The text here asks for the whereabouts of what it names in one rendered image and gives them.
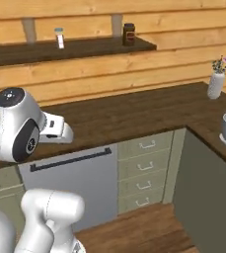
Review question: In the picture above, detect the grey shelf bracket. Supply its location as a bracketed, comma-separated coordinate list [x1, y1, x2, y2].
[21, 18, 38, 44]
[111, 13, 124, 39]

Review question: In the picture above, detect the dark brown jar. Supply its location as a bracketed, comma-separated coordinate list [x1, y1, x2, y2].
[122, 23, 136, 47]

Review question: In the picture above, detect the pale green drawer front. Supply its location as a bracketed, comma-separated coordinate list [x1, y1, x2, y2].
[0, 164, 24, 194]
[117, 148, 174, 181]
[116, 130, 175, 161]
[117, 170, 172, 200]
[117, 189, 168, 215]

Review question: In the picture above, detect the grey dishwasher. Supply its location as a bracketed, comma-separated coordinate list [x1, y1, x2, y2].
[18, 142, 119, 233]

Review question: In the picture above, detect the white drawer handle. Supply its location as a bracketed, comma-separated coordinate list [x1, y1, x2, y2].
[136, 161, 155, 171]
[135, 197, 151, 208]
[139, 140, 157, 150]
[135, 181, 153, 191]

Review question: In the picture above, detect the black dishwasher handle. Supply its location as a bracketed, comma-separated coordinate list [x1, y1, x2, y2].
[30, 147, 113, 173]

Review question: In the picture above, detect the dark wooden wall shelf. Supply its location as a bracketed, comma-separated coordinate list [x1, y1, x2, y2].
[0, 36, 158, 67]

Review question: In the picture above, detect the white vase with flowers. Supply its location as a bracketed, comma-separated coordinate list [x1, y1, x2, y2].
[206, 54, 226, 101]

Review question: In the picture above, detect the small clear jar white label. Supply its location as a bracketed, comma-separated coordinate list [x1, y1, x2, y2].
[53, 27, 66, 50]

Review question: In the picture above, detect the grey-green counter side panel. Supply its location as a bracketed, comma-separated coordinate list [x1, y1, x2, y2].
[173, 127, 226, 253]

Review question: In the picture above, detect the pale green cupboard door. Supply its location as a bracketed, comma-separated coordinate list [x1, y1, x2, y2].
[0, 185, 28, 238]

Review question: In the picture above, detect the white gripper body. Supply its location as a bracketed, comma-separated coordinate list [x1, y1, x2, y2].
[38, 122, 75, 144]

